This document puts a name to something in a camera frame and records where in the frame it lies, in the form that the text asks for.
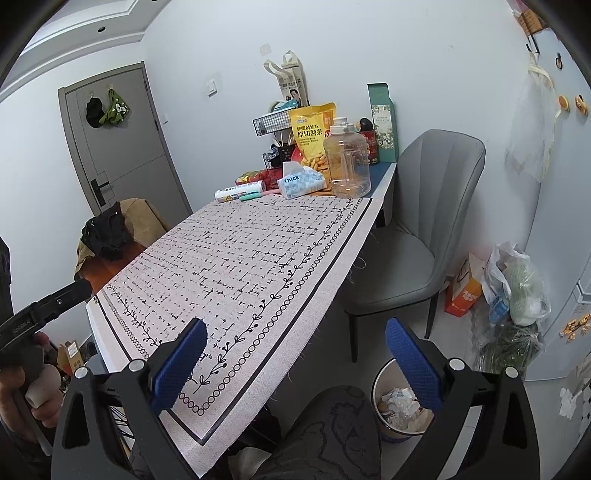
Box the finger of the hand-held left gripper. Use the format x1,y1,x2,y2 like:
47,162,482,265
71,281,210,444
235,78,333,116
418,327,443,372
28,279,93,324

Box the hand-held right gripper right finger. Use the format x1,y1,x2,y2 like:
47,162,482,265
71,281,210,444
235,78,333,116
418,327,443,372
385,318,541,480

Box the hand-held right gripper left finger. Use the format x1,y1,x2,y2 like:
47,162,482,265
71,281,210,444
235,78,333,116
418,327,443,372
51,318,208,480

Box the beige round waste bin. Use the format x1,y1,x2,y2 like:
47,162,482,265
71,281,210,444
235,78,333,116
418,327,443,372
372,356,446,445

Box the person's left hand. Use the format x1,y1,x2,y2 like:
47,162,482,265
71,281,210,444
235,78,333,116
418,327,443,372
0,331,64,432

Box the small brown box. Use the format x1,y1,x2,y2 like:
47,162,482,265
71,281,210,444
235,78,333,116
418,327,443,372
55,340,93,377

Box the black cloth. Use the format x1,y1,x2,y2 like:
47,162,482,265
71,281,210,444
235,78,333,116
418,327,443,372
81,202,139,259

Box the orange carton box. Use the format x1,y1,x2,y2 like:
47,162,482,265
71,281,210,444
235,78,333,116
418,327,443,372
444,253,485,318

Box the bagged green vegetables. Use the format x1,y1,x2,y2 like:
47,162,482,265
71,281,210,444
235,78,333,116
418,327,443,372
475,320,543,374

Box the person's dark patterned clothing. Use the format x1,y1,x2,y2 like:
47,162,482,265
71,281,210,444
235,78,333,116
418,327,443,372
129,385,384,480

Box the brown chair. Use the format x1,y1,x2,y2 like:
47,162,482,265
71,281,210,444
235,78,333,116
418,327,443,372
75,198,172,296

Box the patterned white tablecloth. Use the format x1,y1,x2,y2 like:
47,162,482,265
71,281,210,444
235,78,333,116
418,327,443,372
90,193,374,467

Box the white plastic bag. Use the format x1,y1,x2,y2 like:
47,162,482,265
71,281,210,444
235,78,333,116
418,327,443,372
480,242,552,326

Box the grey door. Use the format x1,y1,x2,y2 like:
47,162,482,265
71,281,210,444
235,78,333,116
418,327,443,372
58,61,194,222

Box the grey upholstered chair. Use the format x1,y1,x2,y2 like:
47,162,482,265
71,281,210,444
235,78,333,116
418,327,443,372
344,129,487,363

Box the green marker pen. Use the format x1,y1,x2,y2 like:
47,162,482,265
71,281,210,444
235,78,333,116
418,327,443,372
238,187,280,202

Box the white bag roll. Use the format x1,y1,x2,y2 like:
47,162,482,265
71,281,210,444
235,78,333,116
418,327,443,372
215,180,267,204

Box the black hat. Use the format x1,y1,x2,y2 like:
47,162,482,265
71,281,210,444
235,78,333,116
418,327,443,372
85,96,109,129

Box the green hat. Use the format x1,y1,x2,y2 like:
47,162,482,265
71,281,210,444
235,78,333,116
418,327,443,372
102,88,132,126

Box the red snack packets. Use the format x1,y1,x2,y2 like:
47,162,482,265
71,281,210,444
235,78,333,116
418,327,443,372
235,168,284,188

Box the clear plastic jug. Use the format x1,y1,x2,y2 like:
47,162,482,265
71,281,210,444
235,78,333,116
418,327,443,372
323,117,372,199

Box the blue white tissue pack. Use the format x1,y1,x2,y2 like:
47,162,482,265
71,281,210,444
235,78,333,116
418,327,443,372
276,161,329,200

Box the pale blue refrigerator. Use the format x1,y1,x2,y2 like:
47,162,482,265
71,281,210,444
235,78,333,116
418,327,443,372
524,14,591,444

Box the green floral box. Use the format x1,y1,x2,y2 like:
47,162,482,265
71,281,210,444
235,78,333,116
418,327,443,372
367,83,399,163

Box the yellow snack bag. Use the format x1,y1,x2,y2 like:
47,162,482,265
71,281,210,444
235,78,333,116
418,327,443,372
289,102,337,174

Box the white mesh bag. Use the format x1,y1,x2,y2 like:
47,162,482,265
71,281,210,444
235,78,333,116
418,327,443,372
505,46,557,183

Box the white paper gift bag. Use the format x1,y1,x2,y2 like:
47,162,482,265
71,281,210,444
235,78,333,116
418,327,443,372
263,52,309,109

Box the wicker basket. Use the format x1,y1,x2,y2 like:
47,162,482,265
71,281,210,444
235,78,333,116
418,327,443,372
512,4,550,35

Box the black door lock handle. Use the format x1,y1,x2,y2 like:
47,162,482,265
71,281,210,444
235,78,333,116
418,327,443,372
90,173,113,208

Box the black wire basket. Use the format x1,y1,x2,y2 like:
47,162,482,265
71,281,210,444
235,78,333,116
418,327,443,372
262,143,301,171
252,110,296,138

